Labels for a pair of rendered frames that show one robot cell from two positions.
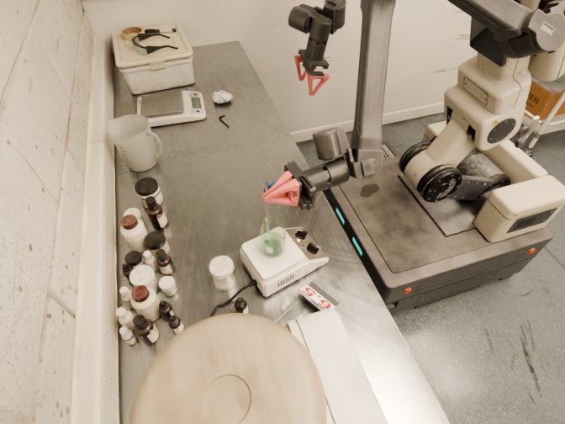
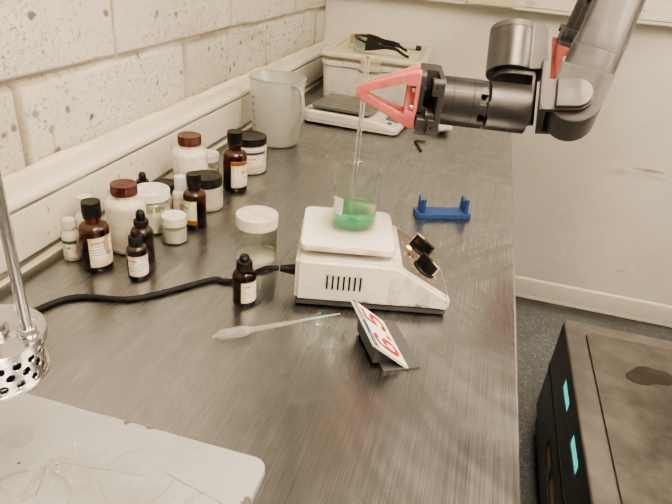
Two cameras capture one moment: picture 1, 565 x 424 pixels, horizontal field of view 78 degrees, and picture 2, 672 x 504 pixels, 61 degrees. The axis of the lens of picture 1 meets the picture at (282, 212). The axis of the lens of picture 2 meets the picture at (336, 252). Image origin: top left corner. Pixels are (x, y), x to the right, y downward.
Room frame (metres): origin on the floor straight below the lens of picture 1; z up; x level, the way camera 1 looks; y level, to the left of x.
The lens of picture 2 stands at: (-0.10, -0.31, 1.16)
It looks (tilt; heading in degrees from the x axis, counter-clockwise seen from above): 28 degrees down; 31
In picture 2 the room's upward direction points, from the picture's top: 5 degrees clockwise
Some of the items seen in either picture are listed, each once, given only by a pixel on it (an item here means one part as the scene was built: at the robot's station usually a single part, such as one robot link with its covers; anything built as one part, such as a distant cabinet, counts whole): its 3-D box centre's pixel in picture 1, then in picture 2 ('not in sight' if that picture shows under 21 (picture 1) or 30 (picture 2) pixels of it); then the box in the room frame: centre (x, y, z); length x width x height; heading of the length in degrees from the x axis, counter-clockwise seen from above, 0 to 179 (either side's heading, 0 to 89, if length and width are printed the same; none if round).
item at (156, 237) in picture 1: (156, 245); (206, 190); (0.56, 0.34, 0.78); 0.05 x 0.05 x 0.06
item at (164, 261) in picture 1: (164, 262); (194, 199); (0.49, 0.30, 0.79); 0.04 x 0.04 x 0.09
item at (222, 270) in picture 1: (223, 273); (256, 239); (0.46, 0.15, 0.79); 0.06 x 0.06 x 0.08
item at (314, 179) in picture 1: (310, 181); (454, 101); (0.57, -0.06, 1.01); 0.10 x 0.07 x 0.07; 27
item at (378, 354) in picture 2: (318, 296); (384, 332); (0.41, -0.09, 0.77); 0.09 x 0.06 x 0.04; 47
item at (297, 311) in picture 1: (293, 310); (324, 330); (0.38, -0.02, 0.76); 0.06 x 0.06 x 0.02
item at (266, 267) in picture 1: (272, 251); (347, 229); (0.49, 0.02, 0.83); 0.12 x 0.12 x 0.01; 32
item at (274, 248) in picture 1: (272, 238); (356, 197); (0.51, 0.02, 0.88); 0.07 x 0.06 x 0.08; 25
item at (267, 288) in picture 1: (281, 257); (363, 260); (0.51, 0.00, 0.79); 0.22 x 0.13 x 0.08; 122
